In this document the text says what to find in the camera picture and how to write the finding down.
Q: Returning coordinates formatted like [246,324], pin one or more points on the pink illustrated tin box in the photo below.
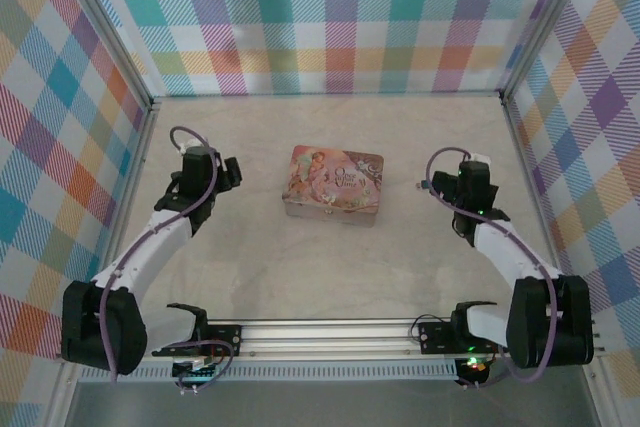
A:
[330,182]

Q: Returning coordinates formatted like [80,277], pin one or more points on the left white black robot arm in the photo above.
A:
[145,252]

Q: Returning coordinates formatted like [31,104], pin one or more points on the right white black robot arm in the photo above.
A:
[510,257]

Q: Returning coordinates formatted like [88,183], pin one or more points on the small board with coloured LEDs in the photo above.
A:
[475,364]

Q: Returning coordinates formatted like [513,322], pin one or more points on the green lit electronics board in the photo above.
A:
[197,372]

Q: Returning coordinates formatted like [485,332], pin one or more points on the grey metal front panel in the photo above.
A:
[325,407]

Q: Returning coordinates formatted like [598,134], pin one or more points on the aluminium side frame rail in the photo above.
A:
[136,187]
[536,197]

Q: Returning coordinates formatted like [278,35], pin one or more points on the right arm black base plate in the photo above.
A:
[435,337]

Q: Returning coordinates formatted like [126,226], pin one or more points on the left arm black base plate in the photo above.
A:
[227,339]

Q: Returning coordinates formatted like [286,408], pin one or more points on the aluminium upright frame post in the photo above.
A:
[107,22]
[545,22]

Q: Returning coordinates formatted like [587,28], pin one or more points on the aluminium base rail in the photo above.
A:
[325,337]

